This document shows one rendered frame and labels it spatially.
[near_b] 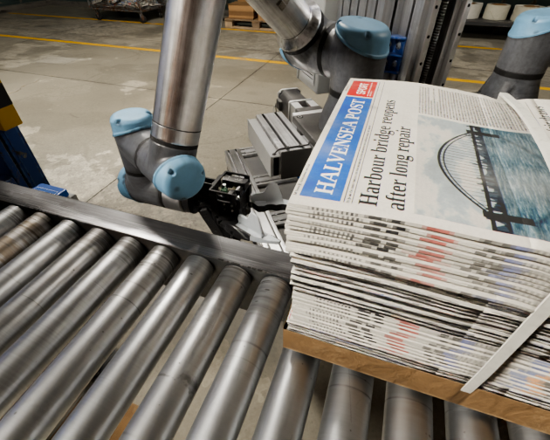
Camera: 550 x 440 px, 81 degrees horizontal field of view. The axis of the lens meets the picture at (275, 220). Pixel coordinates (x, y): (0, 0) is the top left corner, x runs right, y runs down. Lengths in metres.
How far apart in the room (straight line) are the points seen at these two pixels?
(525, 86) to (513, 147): 0.75
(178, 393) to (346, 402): 0.18
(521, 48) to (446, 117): 0.71
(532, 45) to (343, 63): 0.50
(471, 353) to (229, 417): 0.24
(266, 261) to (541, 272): 0.35
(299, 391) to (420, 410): 0.13
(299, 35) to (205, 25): 0.34
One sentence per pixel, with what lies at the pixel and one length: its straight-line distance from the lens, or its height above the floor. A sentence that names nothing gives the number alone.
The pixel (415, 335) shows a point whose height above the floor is 0.90.
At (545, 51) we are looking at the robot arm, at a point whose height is 0.97.
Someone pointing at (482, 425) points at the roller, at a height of 0.80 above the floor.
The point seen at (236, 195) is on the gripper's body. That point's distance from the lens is 0.60.
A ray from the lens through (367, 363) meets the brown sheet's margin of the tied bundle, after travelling 0.39.
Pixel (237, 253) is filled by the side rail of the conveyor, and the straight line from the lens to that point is 0.52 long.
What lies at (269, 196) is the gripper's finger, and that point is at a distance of 0.65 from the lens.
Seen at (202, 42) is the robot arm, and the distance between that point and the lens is 0.50.
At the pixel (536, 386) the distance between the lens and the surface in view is 0.40.
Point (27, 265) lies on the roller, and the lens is 0.63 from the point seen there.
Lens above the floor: 1.17
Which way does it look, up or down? 41 degrees down
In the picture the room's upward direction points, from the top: straight up
